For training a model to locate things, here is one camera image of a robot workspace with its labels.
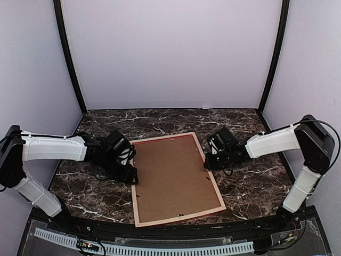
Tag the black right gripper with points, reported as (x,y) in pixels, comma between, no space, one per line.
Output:
(210,165)

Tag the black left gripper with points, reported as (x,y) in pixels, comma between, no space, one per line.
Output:
(127,176)

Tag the brown cardboard backing board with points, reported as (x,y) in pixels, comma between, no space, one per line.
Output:
(173,178)

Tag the red wooden picture frame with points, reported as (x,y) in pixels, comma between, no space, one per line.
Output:
(136,202)

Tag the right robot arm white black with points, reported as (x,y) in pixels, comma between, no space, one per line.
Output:
(308,135)

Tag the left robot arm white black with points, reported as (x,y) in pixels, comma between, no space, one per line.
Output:
(111,153)

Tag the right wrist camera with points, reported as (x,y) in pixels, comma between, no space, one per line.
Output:
(212,143)

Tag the black front table rail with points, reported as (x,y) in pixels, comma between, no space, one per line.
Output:
(255,229)

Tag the white slotted cable duct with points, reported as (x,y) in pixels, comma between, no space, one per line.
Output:
(141,247)

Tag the right black corner post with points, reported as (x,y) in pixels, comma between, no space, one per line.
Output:
(275,56)

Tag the black corner post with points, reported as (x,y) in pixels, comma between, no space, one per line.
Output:
(67,55)
(275,56)

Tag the left black corner post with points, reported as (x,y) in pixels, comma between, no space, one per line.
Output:
(67,55)

